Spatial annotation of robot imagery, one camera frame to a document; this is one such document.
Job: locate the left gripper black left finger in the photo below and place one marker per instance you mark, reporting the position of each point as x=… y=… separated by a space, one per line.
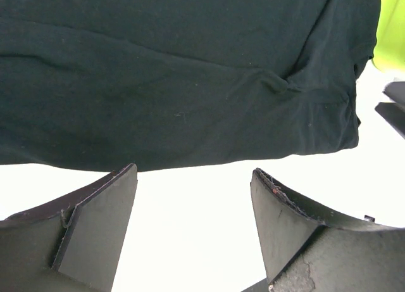
x=72 y=243

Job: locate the black t shirt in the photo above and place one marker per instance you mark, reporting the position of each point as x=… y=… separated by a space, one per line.
x=98 y=84

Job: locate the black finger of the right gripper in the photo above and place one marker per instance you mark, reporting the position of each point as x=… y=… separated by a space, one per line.
x=393 y=115

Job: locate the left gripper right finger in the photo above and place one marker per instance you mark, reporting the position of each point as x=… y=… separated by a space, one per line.
x=307 y=246

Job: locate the green plastic tray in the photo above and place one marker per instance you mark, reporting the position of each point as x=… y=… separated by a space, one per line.
x=389 y=50

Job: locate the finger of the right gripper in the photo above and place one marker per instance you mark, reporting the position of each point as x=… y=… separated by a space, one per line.
x=395 y=91

